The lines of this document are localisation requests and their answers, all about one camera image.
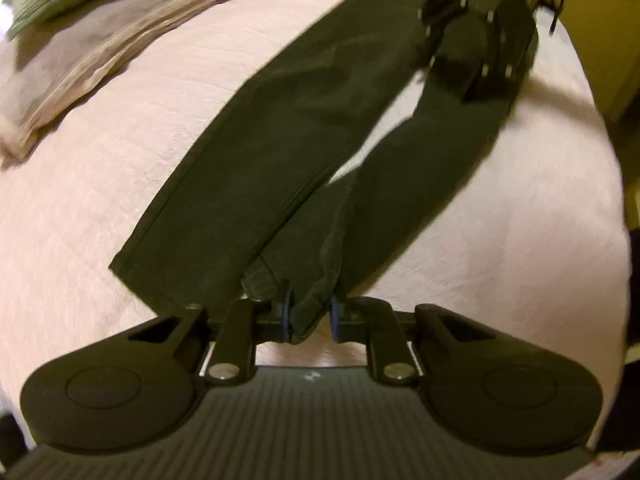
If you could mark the black trousers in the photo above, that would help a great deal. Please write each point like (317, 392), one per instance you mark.
(322, 168)

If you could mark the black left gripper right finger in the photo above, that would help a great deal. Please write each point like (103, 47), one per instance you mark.
(403, 346)

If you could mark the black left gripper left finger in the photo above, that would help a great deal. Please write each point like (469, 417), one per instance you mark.
(221, 344)

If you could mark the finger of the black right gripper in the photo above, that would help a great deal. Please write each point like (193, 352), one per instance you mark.
(512, 41)
(435, 15)

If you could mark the folded beige blanket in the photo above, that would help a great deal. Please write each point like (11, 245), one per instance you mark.
(47, 68)

